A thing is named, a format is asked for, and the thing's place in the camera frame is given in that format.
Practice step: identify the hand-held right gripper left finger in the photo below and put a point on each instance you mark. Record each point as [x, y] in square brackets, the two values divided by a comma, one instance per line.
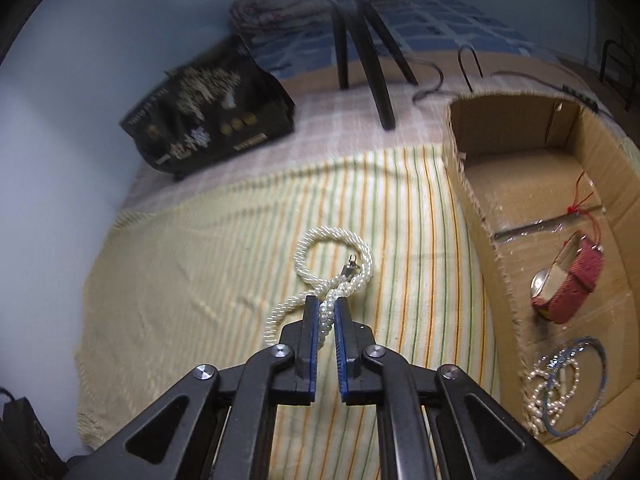
[311, 320]

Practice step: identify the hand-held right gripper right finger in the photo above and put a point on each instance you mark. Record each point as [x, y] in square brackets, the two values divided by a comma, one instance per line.
[341, 325]

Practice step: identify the cardboard box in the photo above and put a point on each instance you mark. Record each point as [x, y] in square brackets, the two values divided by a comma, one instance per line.
[525, 185]

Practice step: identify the wide red gold bangle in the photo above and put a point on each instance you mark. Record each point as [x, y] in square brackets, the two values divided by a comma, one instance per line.
[580, 280]

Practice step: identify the yellow striped blanket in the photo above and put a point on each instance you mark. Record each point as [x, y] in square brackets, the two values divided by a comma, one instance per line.
[200, 260]

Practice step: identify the pale checked bed sheet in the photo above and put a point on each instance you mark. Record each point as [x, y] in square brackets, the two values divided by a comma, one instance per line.
[325, 125]

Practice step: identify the black printed snack bag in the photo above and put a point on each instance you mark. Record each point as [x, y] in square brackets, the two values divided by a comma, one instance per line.
[210, 110]

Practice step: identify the black tripod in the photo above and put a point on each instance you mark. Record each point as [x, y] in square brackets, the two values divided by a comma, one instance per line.
[372, 60]

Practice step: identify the black power adapter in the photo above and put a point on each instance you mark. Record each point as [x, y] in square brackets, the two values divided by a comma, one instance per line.
[20, 425]

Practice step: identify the blue patterned bed sheet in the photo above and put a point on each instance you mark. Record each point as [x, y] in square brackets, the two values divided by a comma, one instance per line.
[450, 25]

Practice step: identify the black clothes rack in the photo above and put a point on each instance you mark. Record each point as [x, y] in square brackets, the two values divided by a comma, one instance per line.
[607, 60]

